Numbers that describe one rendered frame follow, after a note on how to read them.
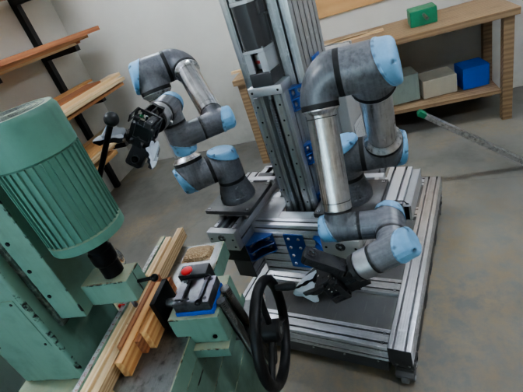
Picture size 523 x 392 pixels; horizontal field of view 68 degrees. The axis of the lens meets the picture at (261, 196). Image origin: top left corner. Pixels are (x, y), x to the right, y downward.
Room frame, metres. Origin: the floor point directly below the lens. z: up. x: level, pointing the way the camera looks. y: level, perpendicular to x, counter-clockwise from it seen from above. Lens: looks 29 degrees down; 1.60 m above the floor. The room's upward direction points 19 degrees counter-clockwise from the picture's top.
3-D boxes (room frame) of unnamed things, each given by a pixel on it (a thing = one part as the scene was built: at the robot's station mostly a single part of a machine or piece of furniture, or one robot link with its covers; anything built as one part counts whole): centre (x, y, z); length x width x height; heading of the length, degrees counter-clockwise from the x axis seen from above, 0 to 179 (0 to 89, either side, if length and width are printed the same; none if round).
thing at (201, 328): (0.76, 0.23, 0.91); 0.15 x 0.14 x 0.09; 161
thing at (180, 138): (1.19, 0.16, 1.23); 0.11 x 0.08 x 0.11; 100
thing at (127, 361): (0.76, 0.39, 0.93); 0.26 x 0.02 x 0.05; 161
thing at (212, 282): (0.76, 0.23, 0.99); 0.13 x 0.11 x 0.06; 161
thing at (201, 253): (1.02, 0.25, 0.91); 0.10 x 0.07 x 0.02; 71
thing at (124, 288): (0.83, 0.43, 1.03); 0.14 x 0.07 x 0.09; 71
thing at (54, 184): (0.82, 0.41, 1.35); 0.18 x 0.18 x 0.31
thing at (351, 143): (1.17, -0.32, 0.98); 0.13 x 0.12 x 0.14; 67
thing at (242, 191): (1.46, 0.09, 0.87); 0.15 x 0.15 x 0.10
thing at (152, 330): (0.78, 0.35, 0.93); 0.16 x 0.02 x 0.06; 161
